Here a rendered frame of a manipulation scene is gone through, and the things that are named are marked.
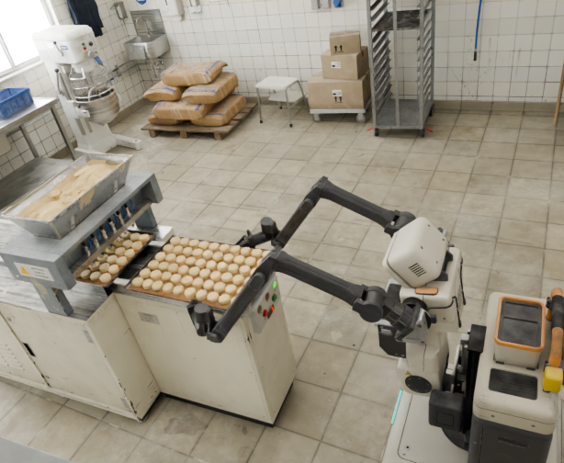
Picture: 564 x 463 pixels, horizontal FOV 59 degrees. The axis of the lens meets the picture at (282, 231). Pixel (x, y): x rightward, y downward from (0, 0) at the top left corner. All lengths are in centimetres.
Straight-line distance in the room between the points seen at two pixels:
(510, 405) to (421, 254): 56
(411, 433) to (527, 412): 66
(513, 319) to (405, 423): 73
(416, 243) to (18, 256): 161
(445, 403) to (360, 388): 89
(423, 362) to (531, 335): 39
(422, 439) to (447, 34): 408
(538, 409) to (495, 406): 13
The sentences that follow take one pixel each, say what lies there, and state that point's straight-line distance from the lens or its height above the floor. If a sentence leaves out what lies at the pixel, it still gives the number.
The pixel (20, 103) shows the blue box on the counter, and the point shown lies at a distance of 549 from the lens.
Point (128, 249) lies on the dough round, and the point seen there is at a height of 92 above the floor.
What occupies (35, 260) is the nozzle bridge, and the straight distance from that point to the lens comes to 230.
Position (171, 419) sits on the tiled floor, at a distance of 297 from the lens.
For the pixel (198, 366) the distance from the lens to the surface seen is 256.
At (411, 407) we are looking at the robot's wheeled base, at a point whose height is 28.
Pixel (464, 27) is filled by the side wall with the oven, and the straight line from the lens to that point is 546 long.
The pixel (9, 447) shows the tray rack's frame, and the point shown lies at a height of 182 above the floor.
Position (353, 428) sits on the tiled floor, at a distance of 272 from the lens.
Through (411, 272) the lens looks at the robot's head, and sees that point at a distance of 170.
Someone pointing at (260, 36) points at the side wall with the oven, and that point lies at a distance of 619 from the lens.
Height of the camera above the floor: 229
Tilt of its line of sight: 35 degrees down
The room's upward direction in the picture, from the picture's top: 11 degrees counter-clockwise
